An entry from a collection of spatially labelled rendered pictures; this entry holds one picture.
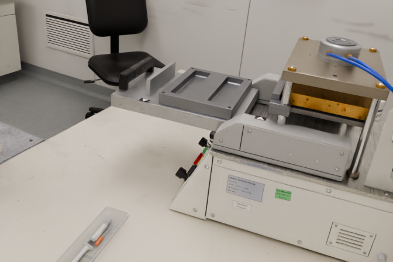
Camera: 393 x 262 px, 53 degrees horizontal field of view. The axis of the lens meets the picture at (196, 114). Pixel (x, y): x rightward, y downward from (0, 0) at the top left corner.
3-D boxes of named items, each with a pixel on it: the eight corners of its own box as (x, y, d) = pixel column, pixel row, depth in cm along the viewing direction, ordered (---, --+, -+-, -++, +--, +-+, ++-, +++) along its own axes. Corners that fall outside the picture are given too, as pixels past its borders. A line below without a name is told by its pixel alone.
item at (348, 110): (366, 92, 90) (378, 52, 86) (371, 133, 71) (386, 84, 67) (290, 77, 95) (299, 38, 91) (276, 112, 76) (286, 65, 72)
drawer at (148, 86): (256, 102, 101) (261, 73, 98) (235, 140, 82) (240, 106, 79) (152, 79, 109) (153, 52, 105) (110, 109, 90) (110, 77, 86)
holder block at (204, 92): (251, 88, 99) (252, 79, 98) (230, 120, 82) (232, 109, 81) (189, 75, 103) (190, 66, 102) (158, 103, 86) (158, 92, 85)
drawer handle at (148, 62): (154, 71, 104) (154, 57, 102) (126, 90, 91) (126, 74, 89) (147, 70, 104) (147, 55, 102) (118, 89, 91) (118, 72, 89)
